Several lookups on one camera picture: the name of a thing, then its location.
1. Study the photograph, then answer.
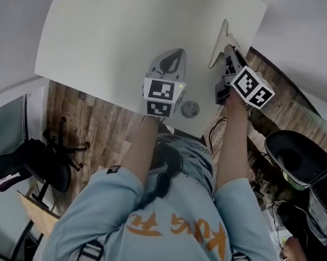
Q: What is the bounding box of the wooden board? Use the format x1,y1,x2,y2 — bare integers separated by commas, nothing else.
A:
11,190,64,239

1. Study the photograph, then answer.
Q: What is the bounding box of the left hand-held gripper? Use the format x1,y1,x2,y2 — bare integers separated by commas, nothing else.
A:
139,44,191,120

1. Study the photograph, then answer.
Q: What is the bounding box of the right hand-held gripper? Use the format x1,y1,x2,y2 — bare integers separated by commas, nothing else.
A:
213,43,280,112

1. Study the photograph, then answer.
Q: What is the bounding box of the black cable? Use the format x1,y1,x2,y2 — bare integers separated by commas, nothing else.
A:
206,116,228,158

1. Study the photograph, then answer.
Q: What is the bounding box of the light blue printed t-shirt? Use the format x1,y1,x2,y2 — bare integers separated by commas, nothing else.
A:
42,120,298,261

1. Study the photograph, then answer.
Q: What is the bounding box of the black office chair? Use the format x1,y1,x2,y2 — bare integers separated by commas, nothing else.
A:
9,111,95,215

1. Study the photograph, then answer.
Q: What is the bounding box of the dark framed glass partition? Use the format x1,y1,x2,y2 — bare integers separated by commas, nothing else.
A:
0,91,35,167

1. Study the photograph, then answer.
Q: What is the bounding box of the round grey desk grommet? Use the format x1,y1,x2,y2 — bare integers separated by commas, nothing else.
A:
179,99,201,119

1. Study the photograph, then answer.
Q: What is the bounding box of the person's left forearm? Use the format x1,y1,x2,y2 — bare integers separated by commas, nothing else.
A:
117,112,161,187

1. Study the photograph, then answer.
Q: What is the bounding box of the person's right forearm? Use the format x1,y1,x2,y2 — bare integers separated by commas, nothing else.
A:
213,92,259,194

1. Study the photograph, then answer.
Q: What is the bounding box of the white table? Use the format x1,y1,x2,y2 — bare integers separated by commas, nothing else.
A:
28,0,269,146

